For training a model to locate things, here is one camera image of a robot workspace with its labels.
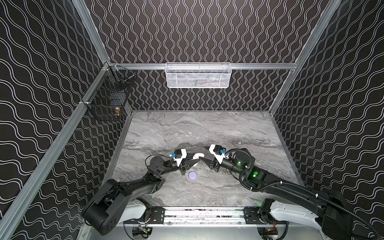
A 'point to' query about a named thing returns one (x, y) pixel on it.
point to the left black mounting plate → (154, 215)
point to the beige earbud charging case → (196, 156)
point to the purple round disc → (192, 175)
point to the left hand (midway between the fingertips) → (202, 159)
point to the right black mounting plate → (252, 217)
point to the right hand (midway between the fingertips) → (204, 150)
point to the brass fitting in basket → (117, 111)
